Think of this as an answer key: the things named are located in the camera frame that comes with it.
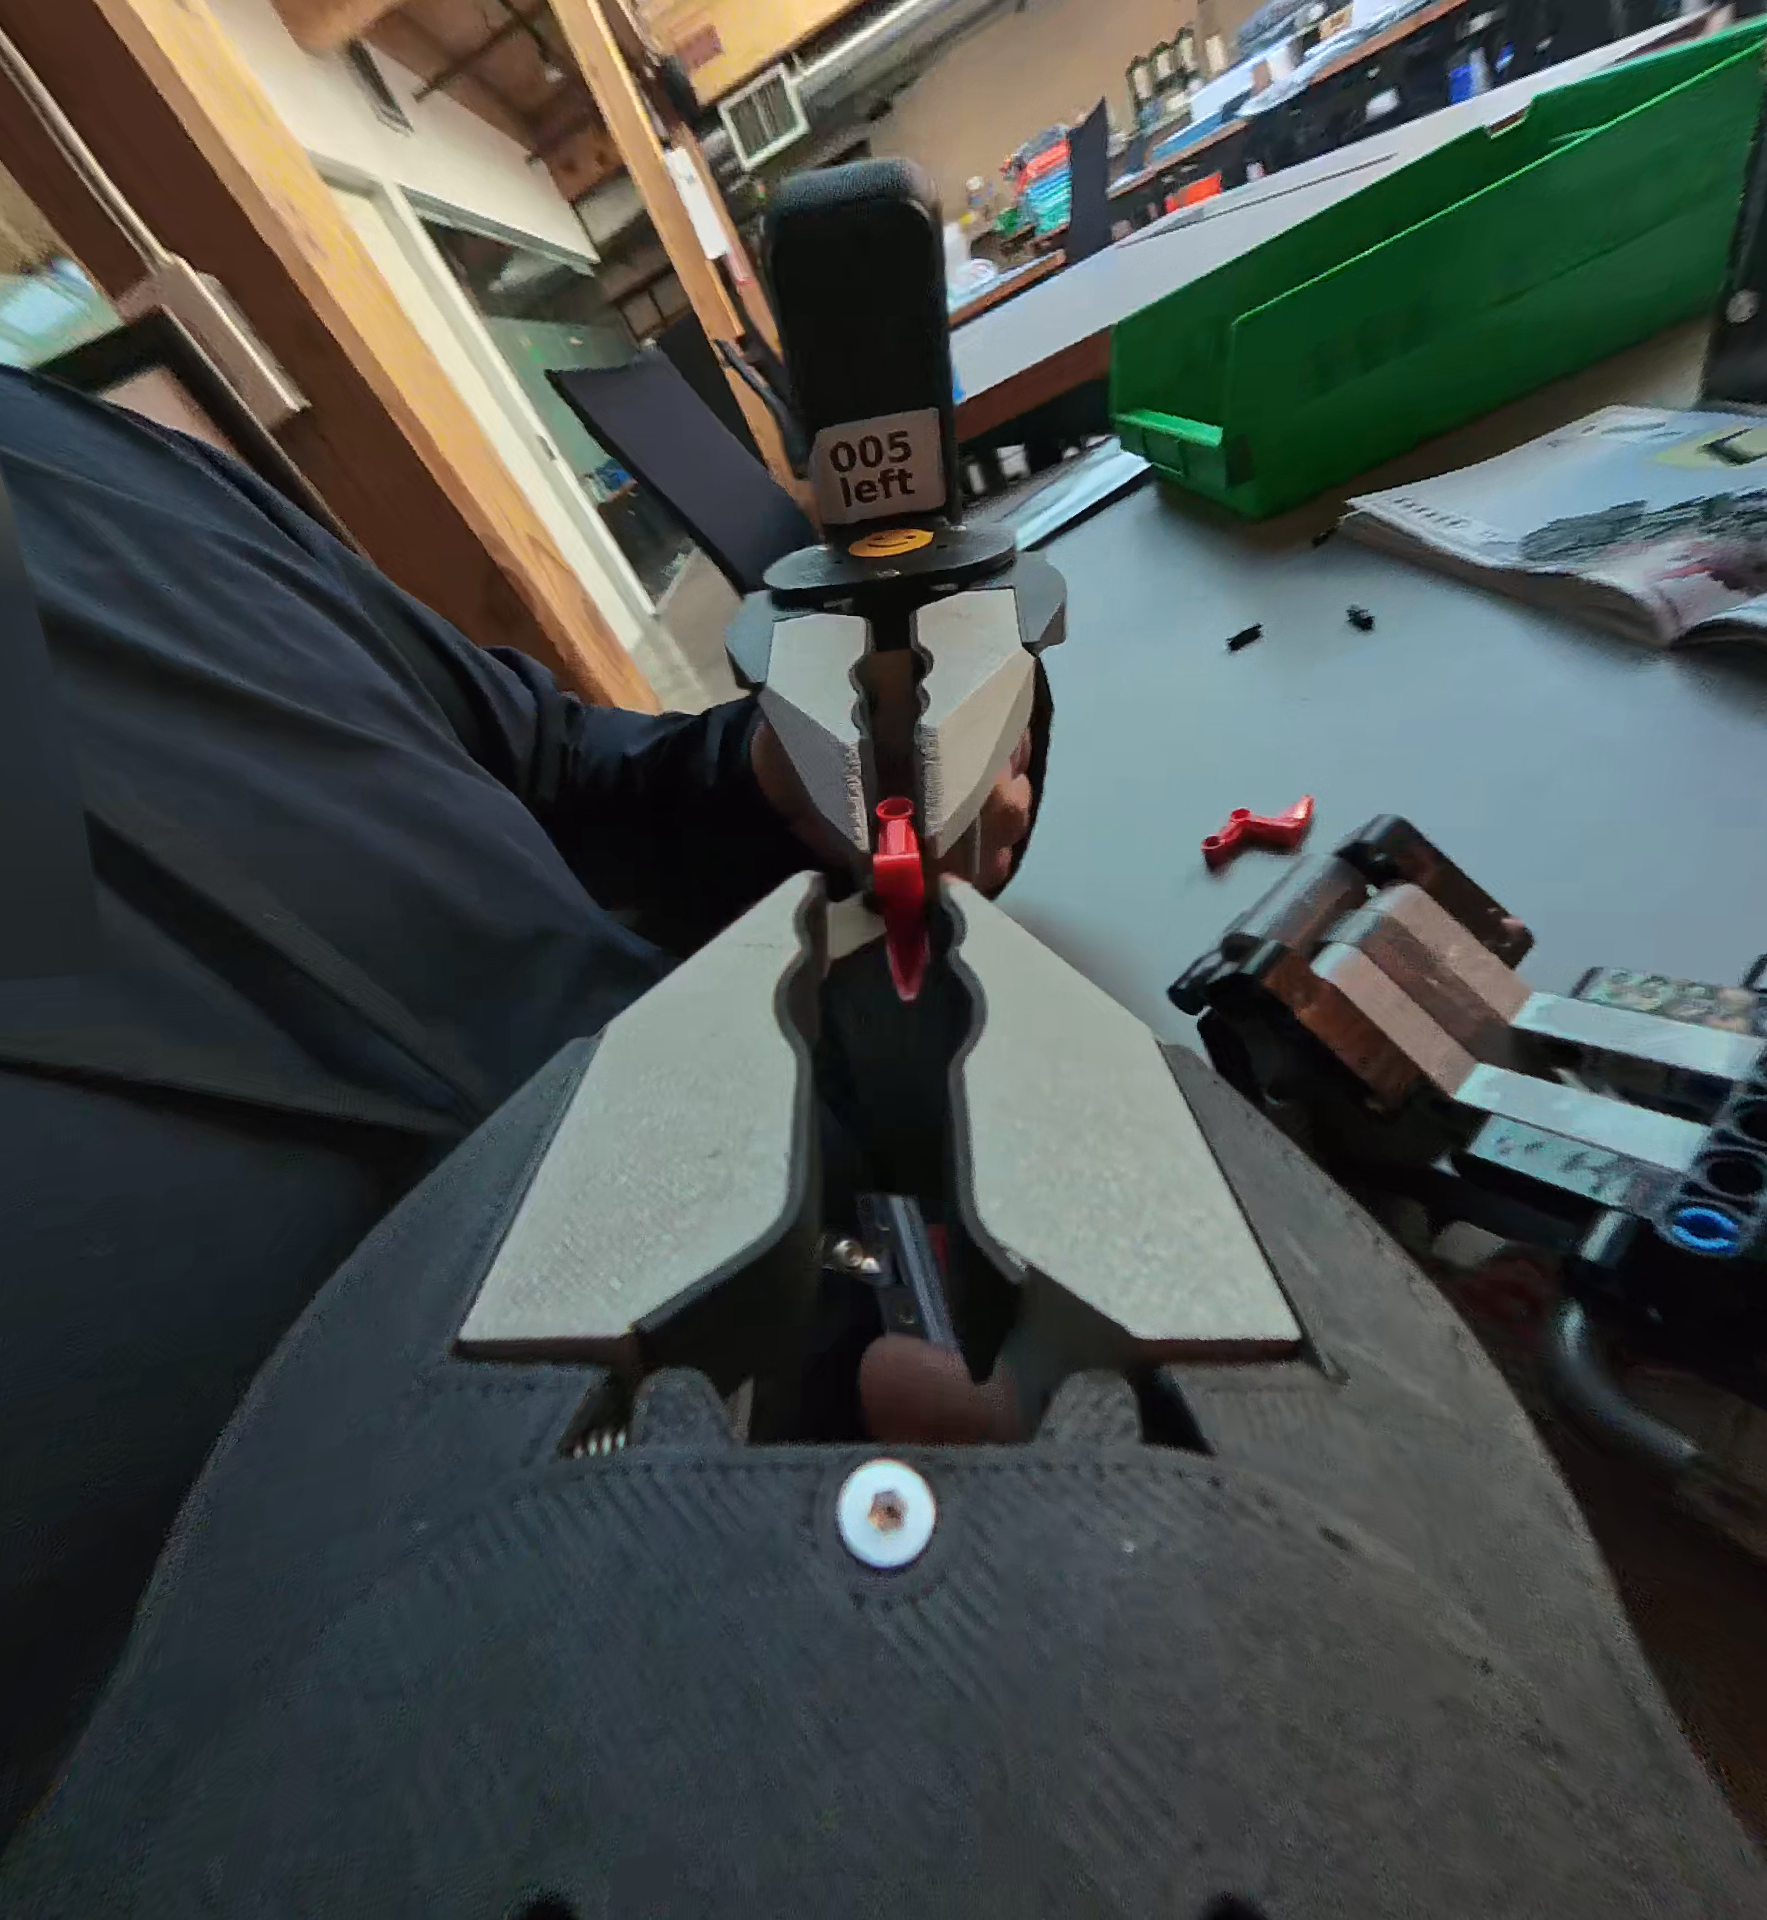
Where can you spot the white air vent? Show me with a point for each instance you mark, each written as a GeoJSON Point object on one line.
{"type": "Point", "coordinates": [764, 112]}

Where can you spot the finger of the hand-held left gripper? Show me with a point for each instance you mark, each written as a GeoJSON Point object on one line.
{"type": "Point", "coordinates": [982, 676]}
{"type": "Point", "coordinates": [809, 689]}

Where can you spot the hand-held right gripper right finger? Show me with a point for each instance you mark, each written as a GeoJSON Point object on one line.
{"type": "Point", "coordinates": [1122, 1187]}

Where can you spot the red lego claw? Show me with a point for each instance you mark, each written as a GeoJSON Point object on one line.
{"type": "Point", "coordinates": [901, 916]}

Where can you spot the person's left hand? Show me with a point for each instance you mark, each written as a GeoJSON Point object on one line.
{"type": "Point", "coordinates": [1003, 826]}

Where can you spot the red lego axle connector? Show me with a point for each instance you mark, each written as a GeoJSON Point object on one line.
{"type": "Point", "coordinates": [1233, 841]}

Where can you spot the green plastic bin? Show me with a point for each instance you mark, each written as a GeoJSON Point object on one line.
{"type": "Point", "coordinates": [1425, 332]}

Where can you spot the flat dark panel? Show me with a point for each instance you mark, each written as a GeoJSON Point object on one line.
{"type": "Point", "coordinates": [1080, 496]}

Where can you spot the person's right hand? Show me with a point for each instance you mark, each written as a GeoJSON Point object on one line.
{"type": "Point", "coordinates": [928, 1395]}

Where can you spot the lego instruction booklet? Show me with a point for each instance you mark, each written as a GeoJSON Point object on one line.
{"type": "Point", "coordinates": [1618, 526]}

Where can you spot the person's left forearm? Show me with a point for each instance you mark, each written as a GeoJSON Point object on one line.
{"type": "Point", "coordinates": [599, 810]}

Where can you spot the red lego claw assembly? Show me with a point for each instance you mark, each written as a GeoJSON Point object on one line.
{"type": "Point", "coordinates": [1288, 821]}

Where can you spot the clear badge holder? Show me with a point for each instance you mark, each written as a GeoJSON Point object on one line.
{"type": "Point", "coordinates": [904, 1268]}

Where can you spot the shelf of colourful goods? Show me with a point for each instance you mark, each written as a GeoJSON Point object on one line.
{"type": "Point", "coordinates": [1274, 75]}

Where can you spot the grey dinosaur lego model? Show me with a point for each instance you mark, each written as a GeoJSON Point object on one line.
{"type": "Point", "coordinates": [1425, 1019]}

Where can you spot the person's dark navy clothing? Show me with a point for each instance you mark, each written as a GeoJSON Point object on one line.
{"type": "Point", "coordinates": [223, 899]}

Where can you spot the dark fabric chair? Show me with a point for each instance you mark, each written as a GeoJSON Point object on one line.
{"type": "Point", "coordinates": [690, 480]}

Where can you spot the wooden post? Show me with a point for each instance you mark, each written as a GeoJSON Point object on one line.
{"type": "Point", "coordinates": [299, 300]}

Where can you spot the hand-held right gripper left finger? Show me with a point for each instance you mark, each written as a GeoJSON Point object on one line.
{"type": "Point", "coordinates": [643, 1187]}

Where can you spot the wooden beam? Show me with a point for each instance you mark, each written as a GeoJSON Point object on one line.
{"type": "Point", "coordinates": [659, 197]}

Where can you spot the red lego pin connector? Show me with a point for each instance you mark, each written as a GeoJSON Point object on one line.
{"type": "Point", "coordinates": [895, 821]}

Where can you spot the grey electrical box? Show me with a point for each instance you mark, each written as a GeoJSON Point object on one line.
{"type": "Point", "coordinates": [230, 338]}

